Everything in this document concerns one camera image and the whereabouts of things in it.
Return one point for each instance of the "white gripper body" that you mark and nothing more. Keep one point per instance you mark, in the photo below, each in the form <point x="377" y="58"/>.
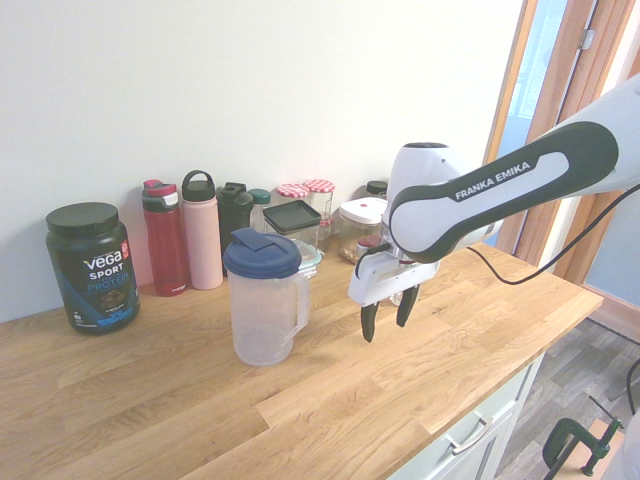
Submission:
<point x="385" y="280"/>

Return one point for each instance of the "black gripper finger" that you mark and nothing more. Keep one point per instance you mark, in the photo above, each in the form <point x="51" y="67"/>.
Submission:
<point x="407" y="306"/>
<point x="369" y="322"/>

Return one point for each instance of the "clear pitcher with blue lid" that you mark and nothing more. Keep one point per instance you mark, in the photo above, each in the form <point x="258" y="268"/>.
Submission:
<point x="260" y="320"/>

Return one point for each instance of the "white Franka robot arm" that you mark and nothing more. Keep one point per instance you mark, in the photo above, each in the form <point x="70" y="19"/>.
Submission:
<point x="500" y="200"/>

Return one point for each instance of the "pink water bottle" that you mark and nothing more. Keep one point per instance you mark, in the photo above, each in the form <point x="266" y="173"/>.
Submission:
<point x="202" y="240"/>

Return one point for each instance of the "red water bottle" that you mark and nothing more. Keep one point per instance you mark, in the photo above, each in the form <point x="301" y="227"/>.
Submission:
<point x="165" y="250"/>

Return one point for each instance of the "cereal container with white lid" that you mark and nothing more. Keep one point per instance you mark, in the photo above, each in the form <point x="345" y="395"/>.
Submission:
<point x="360" y="210"/>

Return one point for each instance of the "glass container with teal lid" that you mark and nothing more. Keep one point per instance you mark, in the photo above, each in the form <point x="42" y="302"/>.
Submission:
<point x="310" y="260"/>

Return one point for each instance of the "small jar red gingham lid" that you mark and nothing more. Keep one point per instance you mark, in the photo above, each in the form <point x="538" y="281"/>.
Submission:
<point x="326" y="227"/>

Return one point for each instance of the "jar with black lid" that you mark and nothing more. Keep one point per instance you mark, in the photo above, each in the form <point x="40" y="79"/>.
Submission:
<point x="376" y="188"/>

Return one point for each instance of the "square container with black lid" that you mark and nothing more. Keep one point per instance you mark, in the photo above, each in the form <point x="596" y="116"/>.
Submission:
<point x="292" y="215"/>

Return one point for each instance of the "tall jar red gingham lid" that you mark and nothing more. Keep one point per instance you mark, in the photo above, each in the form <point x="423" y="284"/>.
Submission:
<point x="292" y="190"/>
<point x="320" y="186"/>

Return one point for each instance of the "white kitchen cabinet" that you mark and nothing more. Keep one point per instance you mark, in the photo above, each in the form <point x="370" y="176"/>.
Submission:
<point x="500" y="415"/>

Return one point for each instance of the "clear bottle with green lid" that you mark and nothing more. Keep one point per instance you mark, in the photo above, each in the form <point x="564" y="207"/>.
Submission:
<point x="259" y="197"/>

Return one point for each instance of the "black shaker bottle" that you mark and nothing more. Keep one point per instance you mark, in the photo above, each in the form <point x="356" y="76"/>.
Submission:
<point x="232" y="210"/>

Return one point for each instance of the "green clamp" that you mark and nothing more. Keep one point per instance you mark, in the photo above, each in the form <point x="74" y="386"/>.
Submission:
<point x="565" y="440"/>

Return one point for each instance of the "black Vega protein tub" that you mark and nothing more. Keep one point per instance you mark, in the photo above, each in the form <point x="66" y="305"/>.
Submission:
<point x="95" y="280"/>

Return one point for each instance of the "metal door hinge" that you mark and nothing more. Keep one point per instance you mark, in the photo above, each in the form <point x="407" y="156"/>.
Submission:
<point x="588" y="39"/>

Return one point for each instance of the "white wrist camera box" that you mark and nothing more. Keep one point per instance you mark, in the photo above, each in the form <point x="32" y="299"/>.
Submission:
<point x="367" y="244"/>

